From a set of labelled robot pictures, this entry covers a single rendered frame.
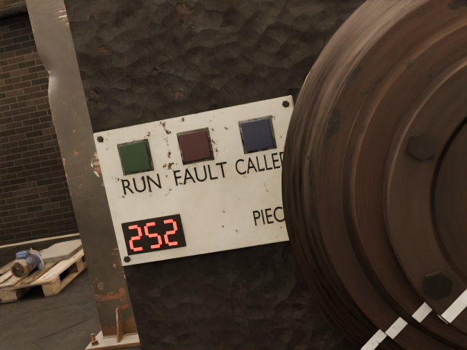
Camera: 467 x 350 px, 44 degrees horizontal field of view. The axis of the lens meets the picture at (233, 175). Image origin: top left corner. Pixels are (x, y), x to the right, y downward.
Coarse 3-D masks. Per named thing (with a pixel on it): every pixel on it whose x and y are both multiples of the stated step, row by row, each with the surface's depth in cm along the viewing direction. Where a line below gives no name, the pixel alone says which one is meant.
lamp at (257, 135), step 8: (256, 120) 72; (264, 120) 72; (248, 128) 72; (256, 128) 72; (264, 128) 72; (248, 136) 72; (256, 136) 72; (264, 136) 72; (248, 144) 72; (256, 144) 72; (264, 144) 72; (272, 144) 72
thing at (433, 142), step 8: (416, 136) 48; (424, 136) 48; (432, 136) 48; (416, 144) 48; (424, 144) 48; (432, 144) 48; (416, 152) 48; (424, 152) 48; (432, 152) 48; (440, 272) 50; (424, 280) 51; (432, 280) 50; (440, 280) 50; (448, 280) 50; (424, 288) 50; (432, 288) 50; (440, 288) 50; (448, 288) 50; (432, 296) 50; (440, 296) 50; (448, 296) 50
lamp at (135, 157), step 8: (128, 144) 74; (136, 144) 74; (144, 144) 74; (120, 152) 75; (128, 152) 74; (136, 152) 74; (144, 152) 74; (128, 160) 75; (136, 160) 74; (144, 160) 74; (128, 168) 75; (136, 168) 75; (144, 168) 74
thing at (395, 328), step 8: (464, 296) 50; (424, 304) 56; (456, 304) 51; (464, 304) 51; (416, 312) 56; (424, 312) 56; (448, 312) 51; (456, 312) 51; (400, 320) 58; (448, 320) 51; (392, 328) 59; (400, 328) 58; (376, 336) 61; (384, 336) 61; (392, 336) 59; (368, 344) 61; (376, 344) 61
